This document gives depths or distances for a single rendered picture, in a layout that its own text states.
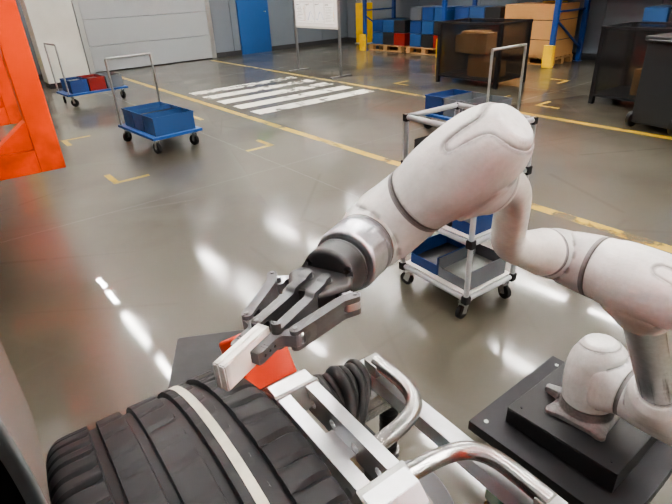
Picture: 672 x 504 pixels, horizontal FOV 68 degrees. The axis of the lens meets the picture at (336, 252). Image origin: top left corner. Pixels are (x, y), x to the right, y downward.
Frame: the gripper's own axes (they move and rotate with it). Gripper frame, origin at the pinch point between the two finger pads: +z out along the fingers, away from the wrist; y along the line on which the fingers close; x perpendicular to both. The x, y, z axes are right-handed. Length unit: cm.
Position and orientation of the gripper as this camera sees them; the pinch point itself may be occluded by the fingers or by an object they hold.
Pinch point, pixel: (244, 355)
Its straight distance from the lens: 51.2
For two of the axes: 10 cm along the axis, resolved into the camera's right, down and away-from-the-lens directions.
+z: -4.9, 4.3, -7.6
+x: -0.5, -8.8, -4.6
